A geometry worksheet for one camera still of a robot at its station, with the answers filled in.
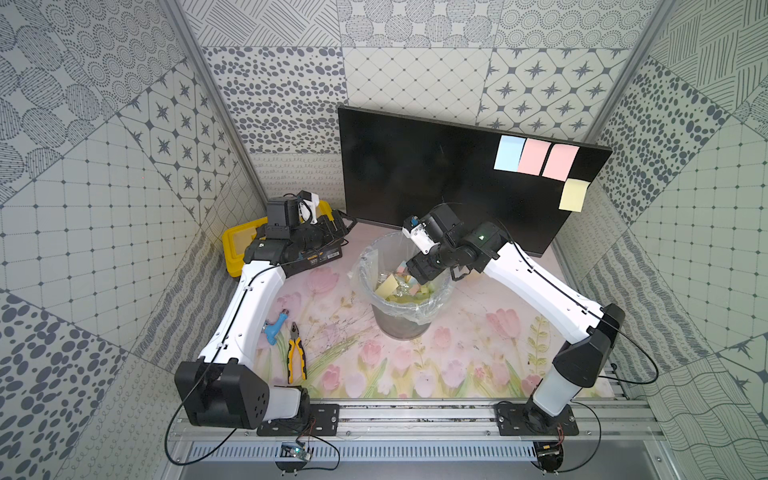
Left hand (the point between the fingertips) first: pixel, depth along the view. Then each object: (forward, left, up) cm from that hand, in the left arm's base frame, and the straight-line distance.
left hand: (341, 220), depth 76 cm
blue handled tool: (-18, +23, -30) cm, 42 cm away
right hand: (-8, -22, -8) cm, 25 cm away
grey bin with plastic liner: (-22, -16, -5) cm, 28 cm away
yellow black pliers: (-20, +16, -30) cm, 39 cm away
